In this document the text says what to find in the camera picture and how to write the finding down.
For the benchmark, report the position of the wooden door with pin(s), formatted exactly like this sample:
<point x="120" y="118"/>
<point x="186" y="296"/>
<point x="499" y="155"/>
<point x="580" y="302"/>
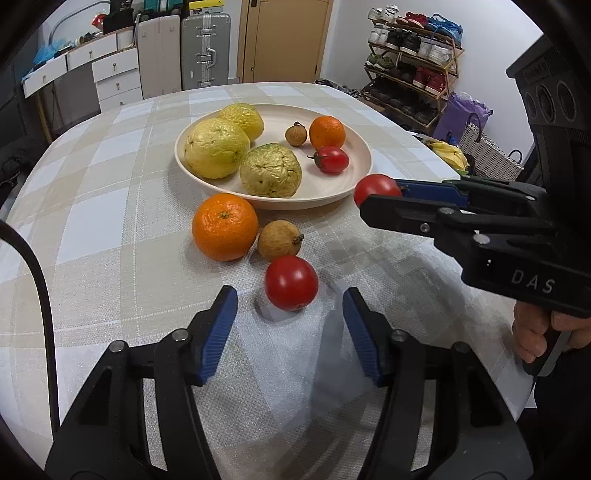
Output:
<point x="282" y="40"/>

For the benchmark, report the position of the oblong red tomato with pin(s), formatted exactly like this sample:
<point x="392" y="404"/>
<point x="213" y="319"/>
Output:
<point x="331" y="160"/>

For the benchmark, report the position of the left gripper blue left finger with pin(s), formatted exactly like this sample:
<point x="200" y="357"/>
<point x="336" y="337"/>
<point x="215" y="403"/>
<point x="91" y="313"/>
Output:
<point x="104" y="435"/>

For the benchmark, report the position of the orange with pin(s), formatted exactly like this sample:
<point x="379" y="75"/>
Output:
<point x="224" y="227"/>
<point x="327" y="131"/>

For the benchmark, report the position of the small brown fruit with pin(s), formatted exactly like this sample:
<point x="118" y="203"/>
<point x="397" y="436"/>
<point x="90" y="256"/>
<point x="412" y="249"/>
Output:
<point x="279" y="238"/>
<point x="296" y="135"/>

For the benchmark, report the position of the yellow-green bumpy citrus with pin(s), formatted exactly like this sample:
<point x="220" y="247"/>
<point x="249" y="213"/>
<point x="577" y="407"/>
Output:
<point x="246" y="117"/>

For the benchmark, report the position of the greenish bumpy citrus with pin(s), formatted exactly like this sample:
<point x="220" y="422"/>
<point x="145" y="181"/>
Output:
<point x="271" y="170"/>

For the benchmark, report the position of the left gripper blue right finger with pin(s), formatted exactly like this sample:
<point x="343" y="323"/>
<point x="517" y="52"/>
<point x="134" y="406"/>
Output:
<point x="474" y="435"/>

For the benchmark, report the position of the banana peels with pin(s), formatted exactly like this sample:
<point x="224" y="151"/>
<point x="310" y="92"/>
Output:
<point x="451" y="155"/>

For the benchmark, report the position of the cream round plate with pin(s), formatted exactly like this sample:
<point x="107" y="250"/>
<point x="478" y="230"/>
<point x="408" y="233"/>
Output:
<point x="314" y="187"/>

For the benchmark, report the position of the woven basket bag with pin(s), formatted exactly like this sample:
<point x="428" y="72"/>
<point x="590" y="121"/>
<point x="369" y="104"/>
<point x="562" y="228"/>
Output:
<point x="485" y="158"/>

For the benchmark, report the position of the purple bag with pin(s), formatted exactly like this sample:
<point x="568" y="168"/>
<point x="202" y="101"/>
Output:
<point x="461" y="110"/>

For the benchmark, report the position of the large yellow citrus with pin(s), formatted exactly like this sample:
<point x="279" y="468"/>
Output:
<point x="215" y="148"/>

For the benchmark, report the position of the white drawer desk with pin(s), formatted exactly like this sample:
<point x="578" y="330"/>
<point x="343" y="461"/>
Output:
<point x="98" y="76"/>

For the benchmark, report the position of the beige suitcase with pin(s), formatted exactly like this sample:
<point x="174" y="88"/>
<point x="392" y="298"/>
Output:
<point x="158" y="43"/>

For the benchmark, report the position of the wooden shoe rack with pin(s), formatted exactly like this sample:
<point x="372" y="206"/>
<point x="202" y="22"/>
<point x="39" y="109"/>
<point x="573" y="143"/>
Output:
<point x="413" y="65"/>

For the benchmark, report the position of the silver suitcase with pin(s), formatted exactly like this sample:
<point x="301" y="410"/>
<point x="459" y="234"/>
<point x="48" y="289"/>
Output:
<point x="204" y="50"/>

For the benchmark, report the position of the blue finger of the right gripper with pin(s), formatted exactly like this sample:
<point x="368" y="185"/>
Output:
<point x="433" y="191"/>
<point x="410" y="216"/>

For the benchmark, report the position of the black jacket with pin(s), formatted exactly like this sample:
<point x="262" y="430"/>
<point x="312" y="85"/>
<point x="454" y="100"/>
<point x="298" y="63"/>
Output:
<point x="18" y="158"/>

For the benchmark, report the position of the person's right hand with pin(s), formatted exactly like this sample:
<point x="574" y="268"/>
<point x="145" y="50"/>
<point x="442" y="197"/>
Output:
<point x="531" y="323"/>

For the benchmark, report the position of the stacked shoe boxes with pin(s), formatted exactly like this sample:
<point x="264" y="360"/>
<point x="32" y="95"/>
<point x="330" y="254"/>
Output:
<point x="198" y="7"/>

